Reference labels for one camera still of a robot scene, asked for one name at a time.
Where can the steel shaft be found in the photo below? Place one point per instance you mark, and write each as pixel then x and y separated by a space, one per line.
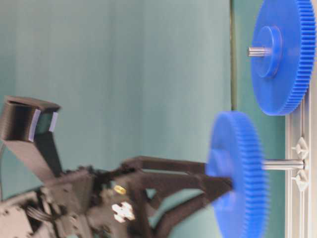
pixel 283 165
pixel 259 52

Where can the large blue plastic gear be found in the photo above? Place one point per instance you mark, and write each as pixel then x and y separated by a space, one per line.
pixel 287 31

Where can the lower steel shaft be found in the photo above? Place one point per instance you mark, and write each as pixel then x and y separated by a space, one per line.
pixel 283 165

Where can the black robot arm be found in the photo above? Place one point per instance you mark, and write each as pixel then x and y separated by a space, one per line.
pixel 21 216

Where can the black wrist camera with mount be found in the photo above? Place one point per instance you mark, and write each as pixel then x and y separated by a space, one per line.
pixel 26 129

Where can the white plastic bracket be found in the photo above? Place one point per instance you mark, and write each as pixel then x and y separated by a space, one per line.
pixel 301 148
pixel 301 180

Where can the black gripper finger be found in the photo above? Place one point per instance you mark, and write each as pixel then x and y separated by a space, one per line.
pixel 155 188
pixel 157 168

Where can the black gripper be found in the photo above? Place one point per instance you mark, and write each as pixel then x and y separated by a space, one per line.
pixel 86 202

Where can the lower white plastic bracket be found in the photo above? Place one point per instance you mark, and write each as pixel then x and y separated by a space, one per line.
pixel 301 180

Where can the upper steel shaft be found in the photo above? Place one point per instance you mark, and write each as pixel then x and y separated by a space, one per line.
pixel 259 52

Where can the upper white plastic bracket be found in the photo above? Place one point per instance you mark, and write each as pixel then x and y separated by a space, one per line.
pixel 301 148

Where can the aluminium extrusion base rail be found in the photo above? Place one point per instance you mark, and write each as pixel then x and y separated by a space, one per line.
pixel 301 207

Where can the small blue plastic gear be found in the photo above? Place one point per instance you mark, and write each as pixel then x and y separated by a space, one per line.
pixel 235 151

